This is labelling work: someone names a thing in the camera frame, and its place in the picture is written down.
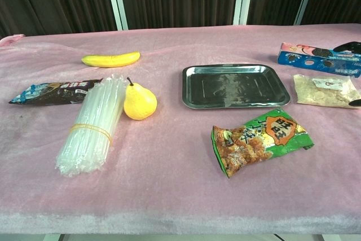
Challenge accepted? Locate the pink plush tablecloth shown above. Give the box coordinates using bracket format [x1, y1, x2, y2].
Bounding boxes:
[0, 23, 361, 235]

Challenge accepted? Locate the yellow pear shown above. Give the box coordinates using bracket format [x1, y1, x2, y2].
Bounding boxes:
[123, 77, 158, 121]

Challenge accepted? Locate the clear bag of beige snack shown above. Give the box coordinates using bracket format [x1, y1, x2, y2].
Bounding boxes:
[292, 73, 361, 110]

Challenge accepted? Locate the yellow banana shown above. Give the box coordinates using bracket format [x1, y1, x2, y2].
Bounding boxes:
[81, 51, 141, 68]

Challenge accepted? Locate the yellow rubber band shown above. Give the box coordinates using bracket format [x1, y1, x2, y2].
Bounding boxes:
[69, 123, 114, 147]

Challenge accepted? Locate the dark blue snack packet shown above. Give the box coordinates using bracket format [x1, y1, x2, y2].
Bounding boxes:
[8, 78, 103, 107]

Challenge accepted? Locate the green snack bag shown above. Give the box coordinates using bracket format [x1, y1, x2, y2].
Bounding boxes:
[211, 109, 315, 179]

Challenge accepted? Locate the stainless steel tray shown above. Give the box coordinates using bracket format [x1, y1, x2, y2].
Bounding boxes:
[182, 64, 292, 110]

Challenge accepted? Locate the blue and pink cookie box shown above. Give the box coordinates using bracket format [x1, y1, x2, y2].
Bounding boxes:
[276, 42, 361, 78]

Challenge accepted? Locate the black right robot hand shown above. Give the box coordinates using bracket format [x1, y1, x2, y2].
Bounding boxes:
[333, 41, 361, 109]

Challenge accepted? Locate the bundle of clear plastic straws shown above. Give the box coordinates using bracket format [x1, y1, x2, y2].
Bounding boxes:
[55, 73, 127, 178]

